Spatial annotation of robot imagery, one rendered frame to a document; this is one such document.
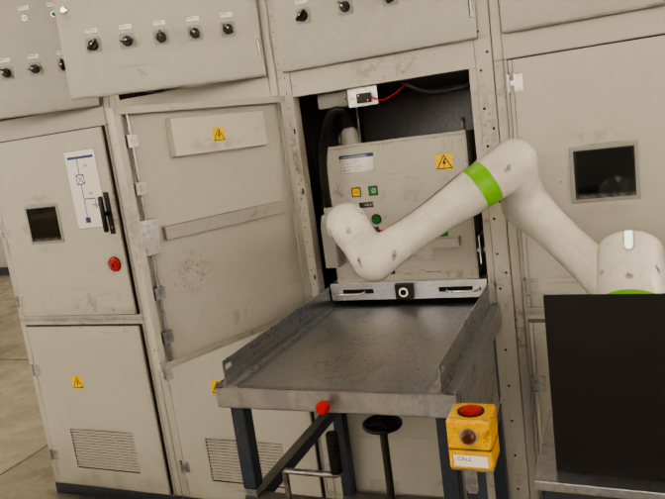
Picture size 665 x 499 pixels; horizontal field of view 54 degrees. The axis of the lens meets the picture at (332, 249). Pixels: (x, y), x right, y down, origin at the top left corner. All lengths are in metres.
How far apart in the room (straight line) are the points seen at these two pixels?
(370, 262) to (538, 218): 0.45
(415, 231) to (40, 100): 1.60
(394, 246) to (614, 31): 0.86
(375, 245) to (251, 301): 0.66
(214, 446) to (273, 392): 1.10
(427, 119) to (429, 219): 1.28
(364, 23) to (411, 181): 0.51
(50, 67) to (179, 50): 0.61
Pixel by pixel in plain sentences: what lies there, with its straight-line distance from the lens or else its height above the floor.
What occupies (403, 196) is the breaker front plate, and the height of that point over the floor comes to 1.21.
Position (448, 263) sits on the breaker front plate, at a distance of 2.14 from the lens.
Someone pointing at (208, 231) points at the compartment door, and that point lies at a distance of 2.02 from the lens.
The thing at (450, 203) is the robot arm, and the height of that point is 1.23.
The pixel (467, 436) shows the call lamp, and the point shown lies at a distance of 1.24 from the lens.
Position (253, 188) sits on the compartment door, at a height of 1.30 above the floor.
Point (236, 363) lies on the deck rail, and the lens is 1.74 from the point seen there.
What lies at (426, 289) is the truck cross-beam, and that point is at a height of 0.90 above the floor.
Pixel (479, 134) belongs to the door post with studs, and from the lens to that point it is 2.03.
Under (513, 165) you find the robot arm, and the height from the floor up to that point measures 1.30.
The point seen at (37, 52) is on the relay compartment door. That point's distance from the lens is 2.71.
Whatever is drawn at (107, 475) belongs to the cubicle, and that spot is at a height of 0.12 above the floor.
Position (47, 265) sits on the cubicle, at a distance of 2.93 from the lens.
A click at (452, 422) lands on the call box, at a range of 1.24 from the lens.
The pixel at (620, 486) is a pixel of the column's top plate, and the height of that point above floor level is 0.75.
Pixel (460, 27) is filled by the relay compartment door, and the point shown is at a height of 1.69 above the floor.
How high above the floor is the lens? 1.44
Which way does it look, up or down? 10 degrees down
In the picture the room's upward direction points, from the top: 8 degrees counter-clockwise
